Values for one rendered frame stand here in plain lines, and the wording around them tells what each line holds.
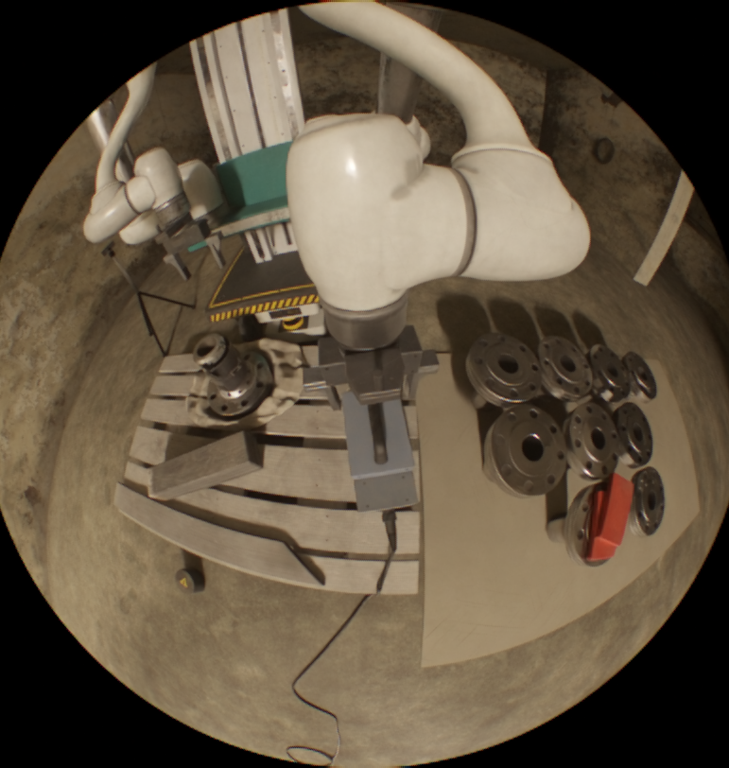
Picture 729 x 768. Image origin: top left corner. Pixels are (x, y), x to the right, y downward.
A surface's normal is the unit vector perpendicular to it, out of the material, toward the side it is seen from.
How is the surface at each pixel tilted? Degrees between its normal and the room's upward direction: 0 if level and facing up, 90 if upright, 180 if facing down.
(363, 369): 0
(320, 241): 89
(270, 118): 90
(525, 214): 57
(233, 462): 0
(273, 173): 90
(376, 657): 0
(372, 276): 94
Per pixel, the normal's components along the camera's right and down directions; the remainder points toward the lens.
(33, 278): 1.00, 0.00
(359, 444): -0.07, -0.51
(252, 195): 0.07, 0.86
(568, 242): 0.16, 0.66
